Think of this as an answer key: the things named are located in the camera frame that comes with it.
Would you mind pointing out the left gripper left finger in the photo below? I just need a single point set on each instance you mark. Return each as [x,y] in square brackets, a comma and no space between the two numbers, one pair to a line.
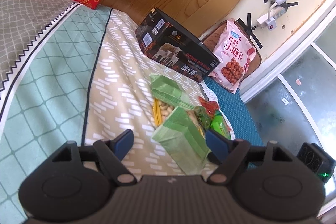
[110,154]

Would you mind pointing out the pink fried twist snack bag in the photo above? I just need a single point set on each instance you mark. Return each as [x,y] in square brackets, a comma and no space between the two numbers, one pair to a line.
[235,53]

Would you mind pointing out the teal patterned cloth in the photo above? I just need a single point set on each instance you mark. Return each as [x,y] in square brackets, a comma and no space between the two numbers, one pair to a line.
[237,113]

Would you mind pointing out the black sheep print box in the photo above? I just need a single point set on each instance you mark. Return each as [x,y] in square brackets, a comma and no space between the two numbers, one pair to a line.
[167,42]

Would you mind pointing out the bright green snack pack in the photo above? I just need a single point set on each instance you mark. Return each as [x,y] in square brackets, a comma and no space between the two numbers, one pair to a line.
[219,125]

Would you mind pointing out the peanut snack bag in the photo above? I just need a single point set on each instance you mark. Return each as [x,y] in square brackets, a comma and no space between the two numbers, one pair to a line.
[162,110]

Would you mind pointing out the red spicy snack packet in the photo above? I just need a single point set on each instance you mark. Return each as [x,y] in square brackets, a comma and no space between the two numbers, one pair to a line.
[211,107]

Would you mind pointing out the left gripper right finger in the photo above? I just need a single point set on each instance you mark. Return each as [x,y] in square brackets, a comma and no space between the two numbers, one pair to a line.
[231,154]

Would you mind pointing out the black device green light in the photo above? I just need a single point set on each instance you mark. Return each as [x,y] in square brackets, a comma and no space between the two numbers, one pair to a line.
[317,160]

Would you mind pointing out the pale green snack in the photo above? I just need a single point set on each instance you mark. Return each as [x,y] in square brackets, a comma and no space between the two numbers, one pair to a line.
[169,91]
[183,142]

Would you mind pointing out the patterned bed sheet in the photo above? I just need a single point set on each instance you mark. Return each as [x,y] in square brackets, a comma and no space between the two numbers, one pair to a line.
[69,72]

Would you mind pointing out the white power strip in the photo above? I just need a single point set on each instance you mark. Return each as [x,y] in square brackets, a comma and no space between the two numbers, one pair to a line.
[270,23]

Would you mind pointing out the dark green snack packet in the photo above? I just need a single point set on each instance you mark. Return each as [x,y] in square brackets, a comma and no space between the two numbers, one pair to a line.
[202,116]

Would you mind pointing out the brown cushion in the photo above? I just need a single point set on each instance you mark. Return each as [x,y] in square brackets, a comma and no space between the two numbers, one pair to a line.
[212,38]

